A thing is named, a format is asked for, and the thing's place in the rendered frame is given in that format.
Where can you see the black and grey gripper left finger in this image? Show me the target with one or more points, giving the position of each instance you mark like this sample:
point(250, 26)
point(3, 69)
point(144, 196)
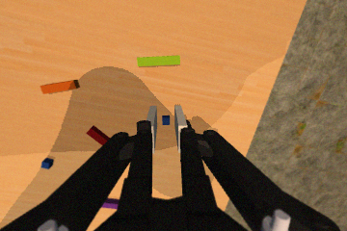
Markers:
point(74, 205)

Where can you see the red rod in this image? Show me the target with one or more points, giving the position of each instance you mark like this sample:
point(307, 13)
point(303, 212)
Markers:
point(97, 135)

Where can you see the purple rod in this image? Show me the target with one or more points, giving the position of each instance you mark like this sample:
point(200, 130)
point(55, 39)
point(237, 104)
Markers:
point(111, 203)

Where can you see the orange rod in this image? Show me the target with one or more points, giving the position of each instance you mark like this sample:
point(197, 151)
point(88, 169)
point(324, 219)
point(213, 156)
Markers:
point(61, 86)

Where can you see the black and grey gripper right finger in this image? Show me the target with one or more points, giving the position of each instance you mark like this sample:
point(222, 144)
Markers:
point(261, 203)

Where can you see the lime green rectangular bar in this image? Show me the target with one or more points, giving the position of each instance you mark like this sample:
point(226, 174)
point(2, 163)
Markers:
point(160, 60)

